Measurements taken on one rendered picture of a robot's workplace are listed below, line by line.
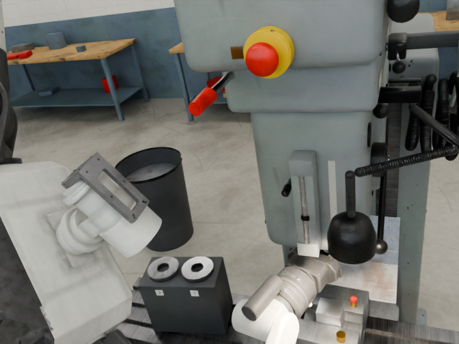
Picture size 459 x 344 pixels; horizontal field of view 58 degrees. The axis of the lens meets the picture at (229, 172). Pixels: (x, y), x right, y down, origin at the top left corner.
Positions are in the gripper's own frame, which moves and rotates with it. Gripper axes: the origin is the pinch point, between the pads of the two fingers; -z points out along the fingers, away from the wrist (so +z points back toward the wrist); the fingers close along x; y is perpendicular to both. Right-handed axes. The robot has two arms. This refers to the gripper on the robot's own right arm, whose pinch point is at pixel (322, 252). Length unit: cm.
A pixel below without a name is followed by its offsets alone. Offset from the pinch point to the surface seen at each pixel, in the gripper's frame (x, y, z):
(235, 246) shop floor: 125, 122, -100
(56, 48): 532, 31, -238
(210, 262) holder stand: 31.7, 11.8, 6.2
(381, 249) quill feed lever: -14.7, -9.8, 3.8
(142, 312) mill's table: 54, 32, 19
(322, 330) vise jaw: -1.2, 20.8, 4.2
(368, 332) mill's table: -7.0, 33.0, -9.9
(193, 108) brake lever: 2, -46, 29
